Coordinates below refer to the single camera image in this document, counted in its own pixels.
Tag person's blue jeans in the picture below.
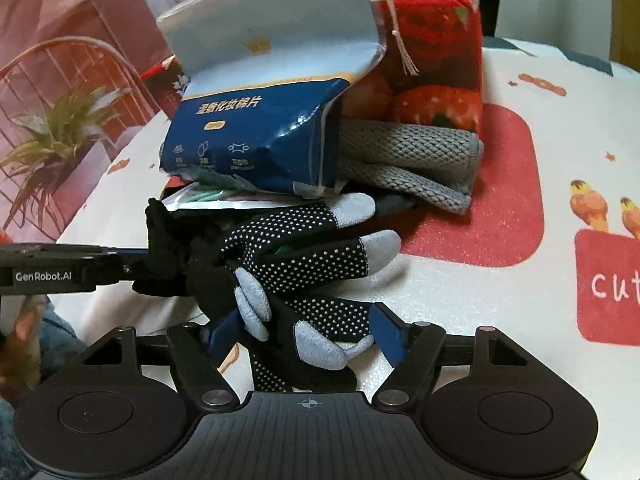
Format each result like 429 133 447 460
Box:
0 310 90 480

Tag person's left hand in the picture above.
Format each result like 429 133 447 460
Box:
0 297 44 391

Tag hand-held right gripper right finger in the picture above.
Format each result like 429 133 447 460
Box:
369 302 527 413

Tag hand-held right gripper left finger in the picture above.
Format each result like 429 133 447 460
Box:
82 310 248 411

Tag blue cotton pad packet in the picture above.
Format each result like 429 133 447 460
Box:
156 0 390 199

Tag white tassel string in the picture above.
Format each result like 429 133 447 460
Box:
386 0 420 77

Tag black dotted glove grey fingertips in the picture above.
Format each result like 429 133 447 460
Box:
192 265 377 393
132 192 402 313

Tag red strawberry print box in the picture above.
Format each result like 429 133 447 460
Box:
140 0 484 136

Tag grey knitted cloth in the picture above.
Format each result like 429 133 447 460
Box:
336 119 486 216

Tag wooden board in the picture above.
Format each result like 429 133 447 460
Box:
607 0 640 77

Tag white green swab packet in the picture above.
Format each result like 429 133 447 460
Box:
160 169 303 212

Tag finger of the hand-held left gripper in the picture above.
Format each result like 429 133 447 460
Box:
100 246 152 288

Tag plant print wall poster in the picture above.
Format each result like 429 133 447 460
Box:
0 0 261 243

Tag printed blanket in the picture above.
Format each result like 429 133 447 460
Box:
52 35 640 480

